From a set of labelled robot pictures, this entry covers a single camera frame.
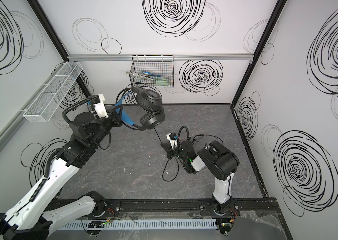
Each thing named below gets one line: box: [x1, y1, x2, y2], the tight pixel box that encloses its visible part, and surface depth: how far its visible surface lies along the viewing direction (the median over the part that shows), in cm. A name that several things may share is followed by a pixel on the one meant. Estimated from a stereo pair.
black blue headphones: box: [114, 86, 166, 131], surface depth 54 cm
